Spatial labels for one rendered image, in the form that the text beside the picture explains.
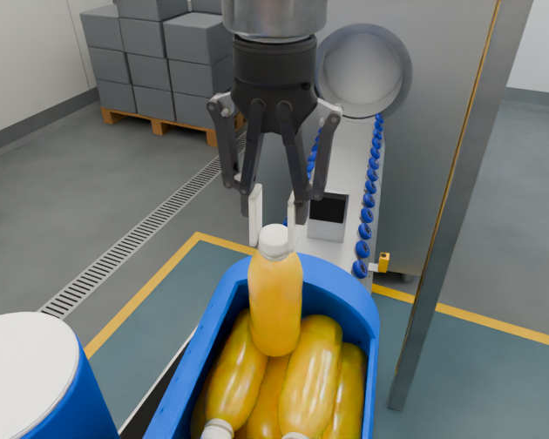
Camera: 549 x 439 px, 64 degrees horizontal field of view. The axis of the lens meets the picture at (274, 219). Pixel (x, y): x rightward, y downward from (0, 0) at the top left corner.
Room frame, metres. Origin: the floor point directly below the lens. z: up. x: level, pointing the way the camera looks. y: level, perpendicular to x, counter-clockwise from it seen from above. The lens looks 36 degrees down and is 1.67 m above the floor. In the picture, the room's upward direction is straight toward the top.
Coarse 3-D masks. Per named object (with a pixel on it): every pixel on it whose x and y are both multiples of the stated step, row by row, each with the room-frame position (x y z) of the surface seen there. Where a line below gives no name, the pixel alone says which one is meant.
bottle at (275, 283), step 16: (256, 256) 0.40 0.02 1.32; (272, 256) 0.39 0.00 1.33; (288, 256) 0.40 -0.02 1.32; (256, 272) 0.39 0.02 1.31; (272, 272) 0.38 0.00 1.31; (288, 272) 0.39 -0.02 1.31; (256, 288) 0.39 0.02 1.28; (272, 288) 0.38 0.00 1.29; (288, 288) 0.38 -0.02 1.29; (256, 304) 0.39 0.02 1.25; (272, 304) 0.38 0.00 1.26; (288, 304) 0.38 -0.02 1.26; (256, 320) 0.39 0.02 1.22; (272, 320) 0.38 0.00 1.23; (288, 320) 0.39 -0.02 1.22; (256, 336) 0.40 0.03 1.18; (272, 336) 0.38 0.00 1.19; (288, 336) 0.39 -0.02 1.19; (272, 352) 0.39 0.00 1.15; (288, 352) 0.39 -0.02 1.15
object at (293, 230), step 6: (294, 198) 0.39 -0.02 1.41; (288, 204) 0.39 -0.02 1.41; (288, 210) 0.39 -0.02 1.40; (294, 210) 0.38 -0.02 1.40; (288, 216) 0.38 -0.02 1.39; (294, 216) 0.38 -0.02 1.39; (288, 222) 0.38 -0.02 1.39; (294, 222) 0.38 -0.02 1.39; (288, 228) 0.38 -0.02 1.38; (294, 228) 0.38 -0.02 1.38; (288, 234) 0.38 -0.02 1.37; (294, 234) 0.38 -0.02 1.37; (288, 240) 0.38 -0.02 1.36; (294, 240) 0.38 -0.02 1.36; (288, 246) 0.38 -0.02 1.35; (294, 246) 0.38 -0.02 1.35; (288, 252) 0.38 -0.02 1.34
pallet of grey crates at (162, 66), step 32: (128, 0) 3.55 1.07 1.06; (160, 0) 3.49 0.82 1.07; (192, 0) 3.81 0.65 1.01; (96, 32) 3.71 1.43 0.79; (128, 32) 3.57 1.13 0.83; (160, 32) 3.45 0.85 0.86; (192, 32) 3.33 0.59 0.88; (224, 32) 3.49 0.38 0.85; (96, 64) 3.74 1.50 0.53; (128, 64) 3.63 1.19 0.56; (160, 64) 3.47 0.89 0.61; (192, 64) 3.35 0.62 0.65; (224, 64) 3.46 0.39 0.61; (128, 96) 3.63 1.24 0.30; (160, 96) 3.49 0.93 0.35; (192, 96) 3.37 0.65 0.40; (160, 128) 3.50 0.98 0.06; (192, 128) 3.37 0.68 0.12
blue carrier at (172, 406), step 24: (240, 264) 0.52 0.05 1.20; (312, 264) 0.49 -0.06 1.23; (216, 288) 0.51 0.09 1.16; (240, 288) 0.53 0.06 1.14; (312, 288) 0.50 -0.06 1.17; (336, 288) 0.45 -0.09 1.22; (360, 288) 0.47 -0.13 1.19; (216, 312) 0.42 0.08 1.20; (312, 312) 0.50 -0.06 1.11; (336, 312) 0.49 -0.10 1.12; (360, 312) 0.43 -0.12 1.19; (216, 336) 0.49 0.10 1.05; (360, 336) 0.48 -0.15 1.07; (192, 360) 0.34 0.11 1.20; (192, 384) 0.30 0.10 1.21; (168, 408) 0.28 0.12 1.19; (192, 408) 0.37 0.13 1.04; (168, 432) 0.24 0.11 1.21
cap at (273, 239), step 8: (272, 224) 0.42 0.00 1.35; (264, 232) 0.41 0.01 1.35; (272, 232) 0.41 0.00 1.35; (280, 232) 0.41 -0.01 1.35; (264, 240) 0.39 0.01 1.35; (272, 240) 0.40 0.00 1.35; (280, 240) 0.40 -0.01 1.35; (264, 248) 0.39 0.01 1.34; (272, 248) 0.39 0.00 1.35; (280, 248) 0.39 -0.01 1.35
